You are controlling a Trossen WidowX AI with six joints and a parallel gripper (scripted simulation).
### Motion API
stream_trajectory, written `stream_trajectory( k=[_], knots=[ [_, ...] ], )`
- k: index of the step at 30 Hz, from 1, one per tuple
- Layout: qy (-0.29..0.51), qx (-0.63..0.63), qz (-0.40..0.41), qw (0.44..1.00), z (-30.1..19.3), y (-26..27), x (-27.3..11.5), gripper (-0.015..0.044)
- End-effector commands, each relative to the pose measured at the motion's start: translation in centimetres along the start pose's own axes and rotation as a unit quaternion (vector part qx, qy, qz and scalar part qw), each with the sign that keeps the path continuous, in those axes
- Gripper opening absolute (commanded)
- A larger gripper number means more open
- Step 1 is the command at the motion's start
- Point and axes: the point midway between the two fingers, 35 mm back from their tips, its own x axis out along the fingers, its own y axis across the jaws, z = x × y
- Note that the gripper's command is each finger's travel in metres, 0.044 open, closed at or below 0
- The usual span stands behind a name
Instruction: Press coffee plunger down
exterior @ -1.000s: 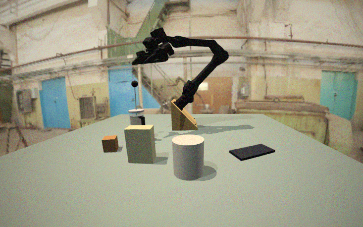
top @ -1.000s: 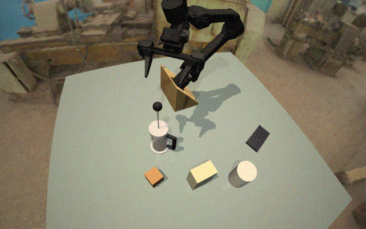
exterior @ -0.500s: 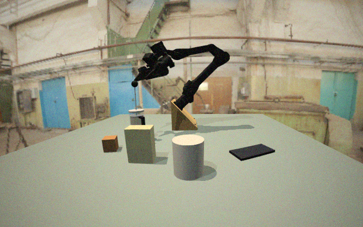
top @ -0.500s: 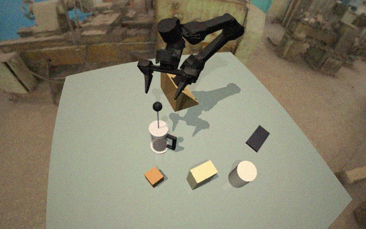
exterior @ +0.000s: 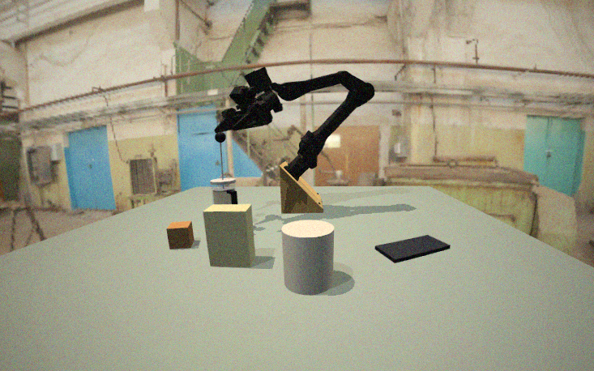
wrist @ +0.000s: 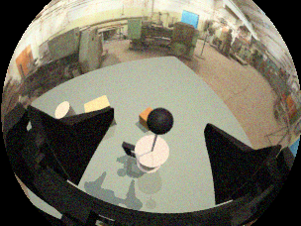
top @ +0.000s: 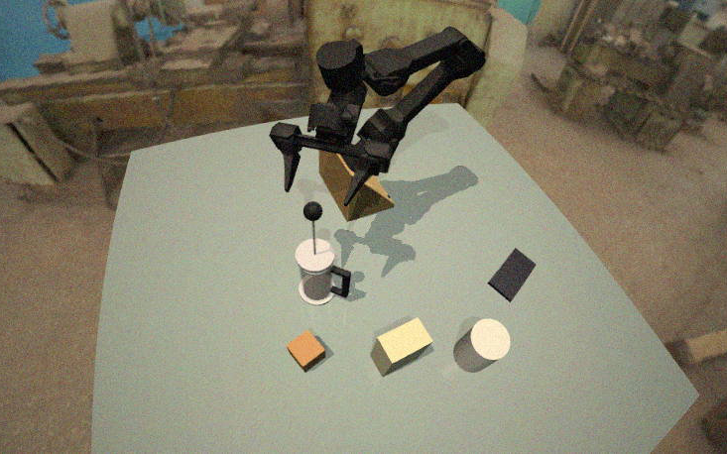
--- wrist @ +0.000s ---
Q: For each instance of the french press coffee maker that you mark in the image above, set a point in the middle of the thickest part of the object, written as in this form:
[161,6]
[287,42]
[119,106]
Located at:
[152,151]

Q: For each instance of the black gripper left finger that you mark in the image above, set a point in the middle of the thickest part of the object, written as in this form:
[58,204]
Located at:
[73,140]

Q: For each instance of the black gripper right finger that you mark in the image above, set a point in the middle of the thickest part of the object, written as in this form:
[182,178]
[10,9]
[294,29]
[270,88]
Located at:
[232,163]

